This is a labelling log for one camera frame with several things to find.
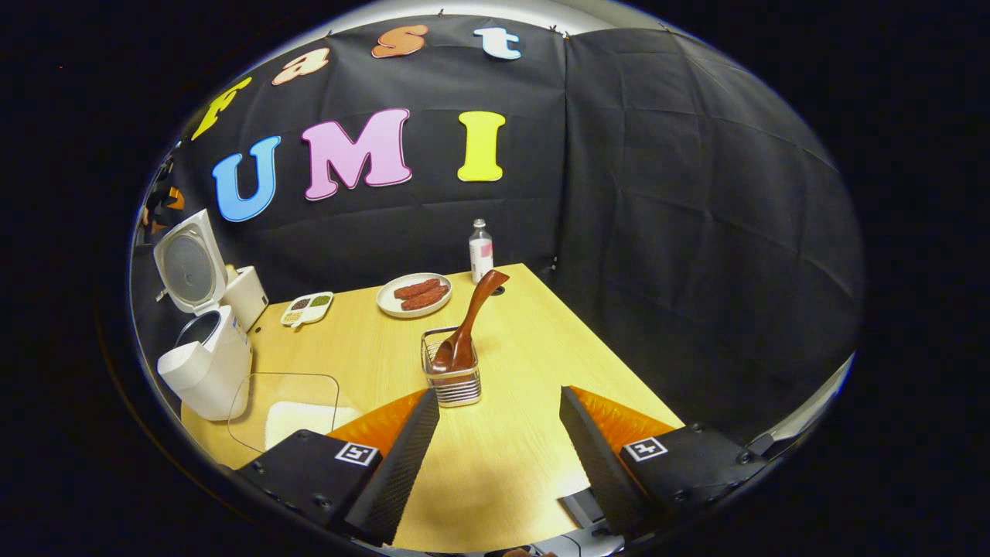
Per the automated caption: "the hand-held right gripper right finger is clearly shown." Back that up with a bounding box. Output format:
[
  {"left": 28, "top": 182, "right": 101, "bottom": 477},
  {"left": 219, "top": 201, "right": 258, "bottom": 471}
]
[{"left": 560, "top": 386, "right": 770, "bottom": 538}]

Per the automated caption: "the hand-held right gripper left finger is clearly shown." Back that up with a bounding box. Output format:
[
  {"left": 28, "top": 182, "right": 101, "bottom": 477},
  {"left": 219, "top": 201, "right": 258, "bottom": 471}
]
[{"left": 234, "top": 388, "right": 440, "bottom": 546}]

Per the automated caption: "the metal wire chopstick holder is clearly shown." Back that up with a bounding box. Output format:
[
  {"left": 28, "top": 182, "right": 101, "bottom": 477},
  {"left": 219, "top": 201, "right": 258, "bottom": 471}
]
[{"left": 421, "top": 326, "right": 483, "bottom": 408}]

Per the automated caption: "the clear box of rice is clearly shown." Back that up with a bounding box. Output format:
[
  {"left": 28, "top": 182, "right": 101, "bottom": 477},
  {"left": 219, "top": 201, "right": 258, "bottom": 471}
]
[{"left": 227, "top": 372, "right": 364, "bottom": 455}]

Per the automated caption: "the brown wooden spoon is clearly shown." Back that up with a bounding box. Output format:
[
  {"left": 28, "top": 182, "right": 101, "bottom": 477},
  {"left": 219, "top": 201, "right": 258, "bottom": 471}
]
[{"left": 431, "top": 269, "right": 510, "bottom": 374}]

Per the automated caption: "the white rice cooker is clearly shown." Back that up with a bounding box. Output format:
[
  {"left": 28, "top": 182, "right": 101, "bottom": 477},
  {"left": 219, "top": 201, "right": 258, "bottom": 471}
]
[{"left": 153, "top": 209, "right": 254, "bottom": 422}]

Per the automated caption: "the white toaster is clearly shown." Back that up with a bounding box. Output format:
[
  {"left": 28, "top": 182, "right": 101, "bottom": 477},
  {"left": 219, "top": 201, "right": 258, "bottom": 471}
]
[{"left": 222, "top": 265, "right": 269, "bottom": 333}]

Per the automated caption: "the white round plate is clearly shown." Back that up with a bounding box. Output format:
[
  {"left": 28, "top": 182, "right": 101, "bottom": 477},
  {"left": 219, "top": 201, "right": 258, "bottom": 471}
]
[{"left": 376, "top": 272, "right": 453, "bottom": 319}]

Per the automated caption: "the white divided dish of beans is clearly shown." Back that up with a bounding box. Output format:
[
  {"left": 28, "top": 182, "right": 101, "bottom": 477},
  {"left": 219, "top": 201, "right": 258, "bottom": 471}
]
[{"left": 280, "top": 292, "right": 335, "bottom": 328}]

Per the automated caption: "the clear bottle with pink label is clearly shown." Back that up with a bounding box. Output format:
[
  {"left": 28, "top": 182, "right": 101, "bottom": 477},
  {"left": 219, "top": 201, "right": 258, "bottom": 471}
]
[{"left": 469, "top": 218, "right": 494, "bottom": 285}]

